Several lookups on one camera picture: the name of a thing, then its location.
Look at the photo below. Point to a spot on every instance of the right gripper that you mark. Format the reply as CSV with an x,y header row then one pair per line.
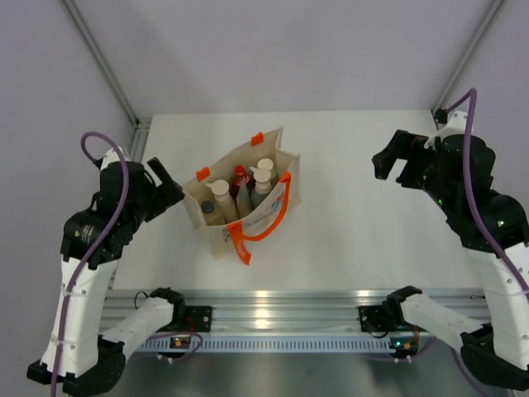
x,y
416,154

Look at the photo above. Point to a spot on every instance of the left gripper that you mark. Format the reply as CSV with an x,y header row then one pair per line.
x,y
164,195

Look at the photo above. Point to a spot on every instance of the beige pump bottle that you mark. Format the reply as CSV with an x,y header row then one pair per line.
x,y
221,192

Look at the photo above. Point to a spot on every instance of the red dish soap bottle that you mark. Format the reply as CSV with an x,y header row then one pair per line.
x,y
241,175

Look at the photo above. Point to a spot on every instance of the cream canvas tote bag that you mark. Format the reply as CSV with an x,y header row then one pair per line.
x,y
263,220

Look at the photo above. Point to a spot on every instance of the grey-green pump bottle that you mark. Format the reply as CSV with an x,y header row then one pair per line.
x,y
262,188

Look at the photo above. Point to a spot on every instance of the pale green bottle beige cap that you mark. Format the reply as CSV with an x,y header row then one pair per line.
x,y
268,164

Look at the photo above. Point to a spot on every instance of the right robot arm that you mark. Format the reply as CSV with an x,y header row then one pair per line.
x,y
495,353

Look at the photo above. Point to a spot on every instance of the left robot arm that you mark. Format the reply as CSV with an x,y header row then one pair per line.
x,y
81,359

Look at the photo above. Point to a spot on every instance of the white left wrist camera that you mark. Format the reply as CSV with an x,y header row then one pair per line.
x,y
111,156

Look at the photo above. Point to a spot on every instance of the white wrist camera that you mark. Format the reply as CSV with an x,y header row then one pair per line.
x,y
455,126
111,156

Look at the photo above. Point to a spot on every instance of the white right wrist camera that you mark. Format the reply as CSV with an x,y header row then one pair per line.
x,y
455,126

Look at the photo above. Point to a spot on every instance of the aluminium rail base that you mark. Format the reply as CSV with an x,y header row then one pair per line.
x,y
281,313

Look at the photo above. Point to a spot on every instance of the right aluminium frame post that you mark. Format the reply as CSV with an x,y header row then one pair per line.
x,y
476,39

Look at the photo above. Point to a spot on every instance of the aluminium frame post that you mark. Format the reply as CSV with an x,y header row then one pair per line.
x,y
476,39
79,23

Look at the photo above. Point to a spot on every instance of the left aluminium frame post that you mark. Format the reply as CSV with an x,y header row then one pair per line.
x,y
79,23

